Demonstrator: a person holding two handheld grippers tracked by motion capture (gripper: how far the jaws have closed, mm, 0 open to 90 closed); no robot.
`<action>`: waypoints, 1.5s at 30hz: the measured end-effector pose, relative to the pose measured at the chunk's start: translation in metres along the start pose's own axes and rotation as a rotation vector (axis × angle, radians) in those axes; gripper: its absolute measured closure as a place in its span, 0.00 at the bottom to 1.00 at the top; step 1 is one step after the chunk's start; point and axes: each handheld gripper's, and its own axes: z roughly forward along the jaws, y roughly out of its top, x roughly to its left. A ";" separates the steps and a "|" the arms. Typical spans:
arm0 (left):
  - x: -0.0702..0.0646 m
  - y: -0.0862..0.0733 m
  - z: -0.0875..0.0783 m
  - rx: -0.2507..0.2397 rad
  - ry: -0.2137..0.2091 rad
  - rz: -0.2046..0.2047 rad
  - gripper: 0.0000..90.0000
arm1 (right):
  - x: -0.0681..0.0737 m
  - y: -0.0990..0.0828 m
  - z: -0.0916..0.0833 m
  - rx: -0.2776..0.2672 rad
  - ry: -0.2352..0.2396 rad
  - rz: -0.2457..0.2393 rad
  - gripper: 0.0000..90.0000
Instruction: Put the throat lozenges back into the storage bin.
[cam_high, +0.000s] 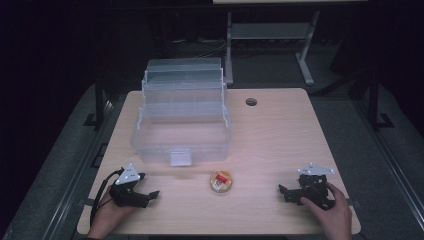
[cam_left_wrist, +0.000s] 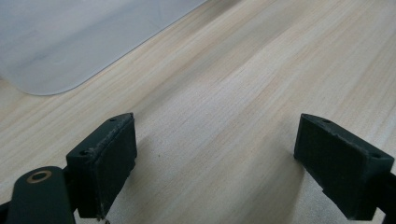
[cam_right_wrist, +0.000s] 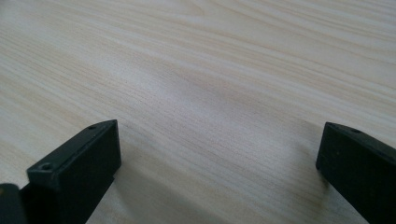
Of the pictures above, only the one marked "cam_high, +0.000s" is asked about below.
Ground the black metal stand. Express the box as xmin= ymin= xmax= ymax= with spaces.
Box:
xmin=364 ymin=71 xmax=395 ymax=130
xmin=82 ymin=74 xmax=116 ymax=128

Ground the grey metal stand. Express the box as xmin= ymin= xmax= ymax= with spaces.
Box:
xmin=223 ymin=9 xmax=321 ymax=86

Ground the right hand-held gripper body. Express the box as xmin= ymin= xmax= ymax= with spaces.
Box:
xmin=284 ymin=162 xmax=336 ymax=211

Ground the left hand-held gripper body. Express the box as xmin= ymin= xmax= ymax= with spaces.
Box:
xmin=108 ymin=163 xmax=150 ymax=209

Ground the person's left hand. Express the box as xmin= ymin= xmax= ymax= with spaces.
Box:
xmin=87 ymin=185 xmax=138 ymax=240

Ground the black cable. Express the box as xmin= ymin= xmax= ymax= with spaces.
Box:
xmin=89 ymin=168 xmax=125 ymax=226

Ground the clear plastic storage box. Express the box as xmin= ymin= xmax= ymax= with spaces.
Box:
xmin=130 ymin=57 xmax=232 ymax=167

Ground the person's right hand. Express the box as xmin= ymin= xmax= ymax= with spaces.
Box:
xmin=299 ymin=181 xmax=353 ymax=240

